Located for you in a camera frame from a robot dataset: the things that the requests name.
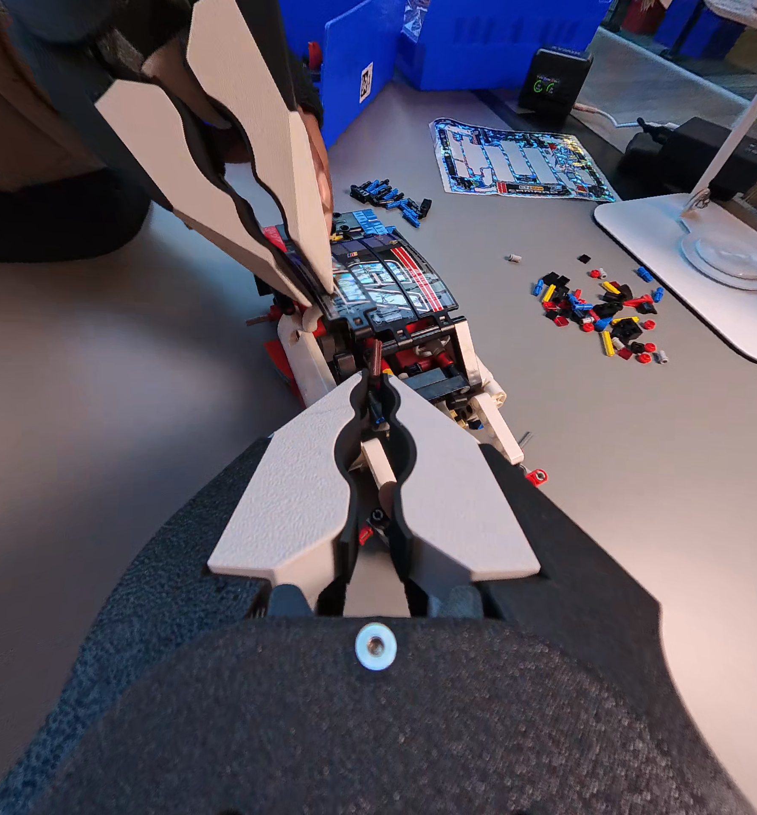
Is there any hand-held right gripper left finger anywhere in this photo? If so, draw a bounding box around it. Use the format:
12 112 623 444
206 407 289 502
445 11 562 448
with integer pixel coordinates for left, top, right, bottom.
206 371 369 617

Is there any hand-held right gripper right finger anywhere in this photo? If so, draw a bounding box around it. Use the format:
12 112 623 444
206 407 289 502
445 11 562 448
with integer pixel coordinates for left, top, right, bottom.
381 374 543 618

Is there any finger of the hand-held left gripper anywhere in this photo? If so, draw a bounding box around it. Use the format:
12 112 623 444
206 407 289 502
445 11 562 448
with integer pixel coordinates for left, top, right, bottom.
186 0 336 295
93 78 318 309

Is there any lego race car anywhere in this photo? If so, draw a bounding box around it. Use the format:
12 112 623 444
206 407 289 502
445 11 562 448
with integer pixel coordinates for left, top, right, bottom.
246 207 550 551

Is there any pile of colourful lego pieces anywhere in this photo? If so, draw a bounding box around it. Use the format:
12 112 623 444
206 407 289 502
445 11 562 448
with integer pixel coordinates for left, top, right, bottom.
531 266 670 367

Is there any person's left hand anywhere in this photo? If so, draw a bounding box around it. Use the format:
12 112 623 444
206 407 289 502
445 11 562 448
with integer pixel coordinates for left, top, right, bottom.
301 118 336 222

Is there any pile of blue black pins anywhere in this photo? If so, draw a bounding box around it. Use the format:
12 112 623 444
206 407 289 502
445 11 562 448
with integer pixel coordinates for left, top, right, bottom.
349 178 433 229

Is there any holographic sticker sheet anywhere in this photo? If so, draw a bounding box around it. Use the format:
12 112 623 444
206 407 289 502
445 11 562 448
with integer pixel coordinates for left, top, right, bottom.
429 118 618 201

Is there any black device green display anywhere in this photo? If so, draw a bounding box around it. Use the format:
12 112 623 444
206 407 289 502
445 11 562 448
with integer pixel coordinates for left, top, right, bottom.
518 46 594 117

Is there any white book stand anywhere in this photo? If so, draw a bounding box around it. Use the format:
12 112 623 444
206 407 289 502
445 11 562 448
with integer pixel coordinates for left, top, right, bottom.
594 54 757 369

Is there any black power adapter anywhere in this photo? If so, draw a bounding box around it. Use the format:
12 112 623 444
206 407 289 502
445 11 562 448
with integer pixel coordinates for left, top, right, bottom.
625 116 757 201

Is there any white cable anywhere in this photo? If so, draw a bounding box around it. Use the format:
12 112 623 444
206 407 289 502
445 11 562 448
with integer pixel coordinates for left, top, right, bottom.
572 101 643 131

